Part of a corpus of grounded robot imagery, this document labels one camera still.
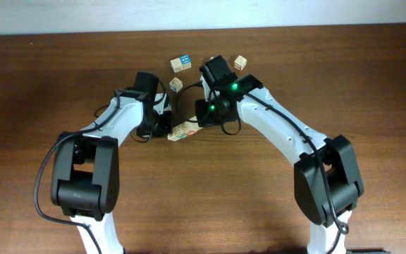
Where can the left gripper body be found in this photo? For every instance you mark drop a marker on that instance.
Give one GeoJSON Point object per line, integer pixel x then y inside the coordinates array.
{"type": "Point", "coordinates": [159, 125]}

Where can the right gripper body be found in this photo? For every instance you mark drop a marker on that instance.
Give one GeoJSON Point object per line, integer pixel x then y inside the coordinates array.
{"type": "Point", "coordinates": [210, 114]}

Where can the yellow letter wooden block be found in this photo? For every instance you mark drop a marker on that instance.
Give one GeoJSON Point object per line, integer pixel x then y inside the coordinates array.
{"type": "Point", "coordinates": [172, 137]}

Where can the green label wooden block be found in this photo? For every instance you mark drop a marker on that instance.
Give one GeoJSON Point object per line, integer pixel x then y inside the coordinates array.
{"type": "Point", "coordinates": [179, 131]}

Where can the blue label wooden block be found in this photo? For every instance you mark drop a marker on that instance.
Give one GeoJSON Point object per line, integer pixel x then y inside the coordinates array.
{"type": "Point", "coordinates": [194, 126]}

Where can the red label wooden block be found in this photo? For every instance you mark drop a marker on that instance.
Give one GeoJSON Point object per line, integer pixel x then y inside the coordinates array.
{"type": "Point", "coordinates": [188, 133]}

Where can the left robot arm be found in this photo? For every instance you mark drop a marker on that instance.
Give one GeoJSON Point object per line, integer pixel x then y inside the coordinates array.
{"type": "Point", "coordinates": [85, 181]}

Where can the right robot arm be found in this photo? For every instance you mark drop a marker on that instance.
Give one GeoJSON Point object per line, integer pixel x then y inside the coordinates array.
{"type": "Point", "coordinates": [327, 180]}

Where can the blue edged wooden block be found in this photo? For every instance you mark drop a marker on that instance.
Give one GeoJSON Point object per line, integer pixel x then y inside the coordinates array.
{"type": "Point", "coordinates": [176, 85]}

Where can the red wooden block far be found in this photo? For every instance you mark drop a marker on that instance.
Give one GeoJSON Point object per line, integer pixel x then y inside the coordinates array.
{"type": "Point", "coordinates": [240, 63]}

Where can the blue top wooden block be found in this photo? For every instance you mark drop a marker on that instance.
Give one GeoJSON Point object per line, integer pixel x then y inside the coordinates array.
{"type": "Point", "coordinates": [185, 62]}

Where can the plain wooden block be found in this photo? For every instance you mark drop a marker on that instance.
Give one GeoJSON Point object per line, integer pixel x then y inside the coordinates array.
{"type": "Point", "coordinates": [176, 65]}

